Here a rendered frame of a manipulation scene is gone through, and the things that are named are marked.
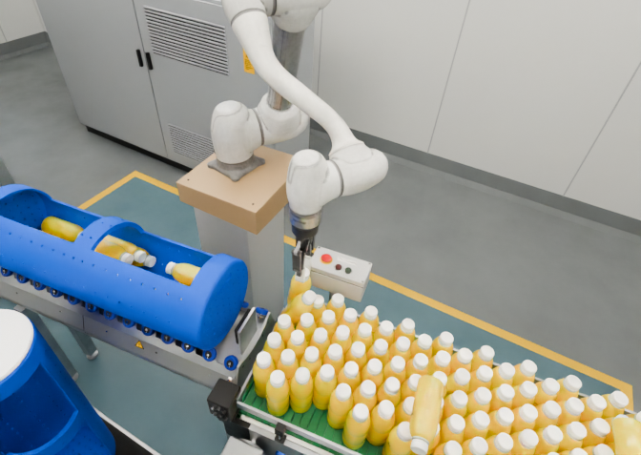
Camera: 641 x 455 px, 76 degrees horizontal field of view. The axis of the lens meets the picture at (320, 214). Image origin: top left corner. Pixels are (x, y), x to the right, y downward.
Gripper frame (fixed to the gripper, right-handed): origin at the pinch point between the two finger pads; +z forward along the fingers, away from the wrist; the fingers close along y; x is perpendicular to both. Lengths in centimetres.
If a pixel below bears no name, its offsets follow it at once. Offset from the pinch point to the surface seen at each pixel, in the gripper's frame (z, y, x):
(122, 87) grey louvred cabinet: 50, -156, -219
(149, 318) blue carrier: 5.2, 30.6, -34.3
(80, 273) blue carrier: 0, 29, -59
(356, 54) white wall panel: 30, -265, -62
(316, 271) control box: 8.4, -7.6, 1.8
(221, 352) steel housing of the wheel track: 24.1, 23.1, -17.5
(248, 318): 11.6, 15.7, -11.2
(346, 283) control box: 9.5, -7.6, 12.7
